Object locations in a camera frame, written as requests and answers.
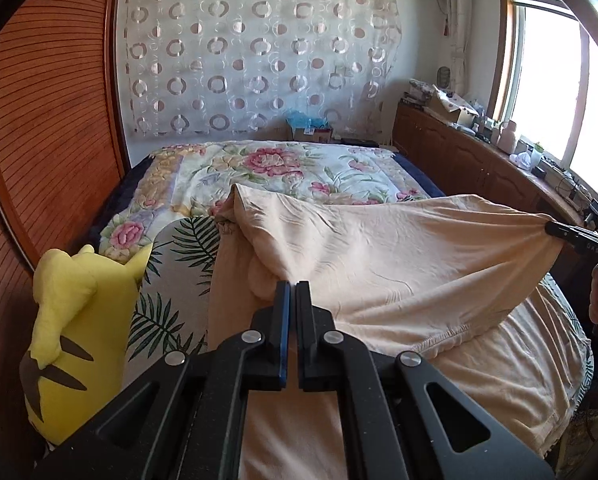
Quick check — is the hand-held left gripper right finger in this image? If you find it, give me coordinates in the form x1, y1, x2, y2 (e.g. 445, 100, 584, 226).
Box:
295, 281, 554, 480

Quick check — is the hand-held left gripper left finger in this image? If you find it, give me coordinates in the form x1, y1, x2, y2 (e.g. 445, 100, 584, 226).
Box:
32, 280, 292, 480

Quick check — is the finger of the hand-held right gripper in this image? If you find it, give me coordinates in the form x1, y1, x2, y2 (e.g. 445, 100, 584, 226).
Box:
545, 221, 598, 252

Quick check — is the beige printed t-shirt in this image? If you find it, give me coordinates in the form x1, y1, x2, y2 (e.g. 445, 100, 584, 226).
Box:
206, 183, 587, 480

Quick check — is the leaf print bedsheet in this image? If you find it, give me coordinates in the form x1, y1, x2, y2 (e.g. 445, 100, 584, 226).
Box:
126, 215, 596, 456

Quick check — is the wooden sideboard cabinet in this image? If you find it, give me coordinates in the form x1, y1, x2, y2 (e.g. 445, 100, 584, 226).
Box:
393, 102, 598, 281

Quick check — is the wooden framed window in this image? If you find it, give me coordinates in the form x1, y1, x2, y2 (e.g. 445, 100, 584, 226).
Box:
489, 0, 598, 201

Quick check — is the floral quilt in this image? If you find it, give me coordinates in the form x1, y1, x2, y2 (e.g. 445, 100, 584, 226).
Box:
99, 140, 447, 261

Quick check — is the open cardboard box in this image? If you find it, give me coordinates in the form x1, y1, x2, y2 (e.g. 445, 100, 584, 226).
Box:
424, 86, 477, 126

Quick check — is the cardboard box with blue cloth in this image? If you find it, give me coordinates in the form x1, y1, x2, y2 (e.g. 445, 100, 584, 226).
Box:
285, 109, 335, 142

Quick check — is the yellow plush toy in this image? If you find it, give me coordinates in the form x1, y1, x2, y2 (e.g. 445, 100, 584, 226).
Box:
19, 245, 154, 446

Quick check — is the stack of floral boxes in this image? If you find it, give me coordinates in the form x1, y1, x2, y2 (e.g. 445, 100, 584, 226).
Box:
404, 78, 435, 107

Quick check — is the white window curtain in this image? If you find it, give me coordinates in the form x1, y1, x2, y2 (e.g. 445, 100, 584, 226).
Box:
441, 0, 474, 96

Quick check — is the circle patterned sheer curtain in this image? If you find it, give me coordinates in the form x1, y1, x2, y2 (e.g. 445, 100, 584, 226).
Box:
116, 0, 405, 141

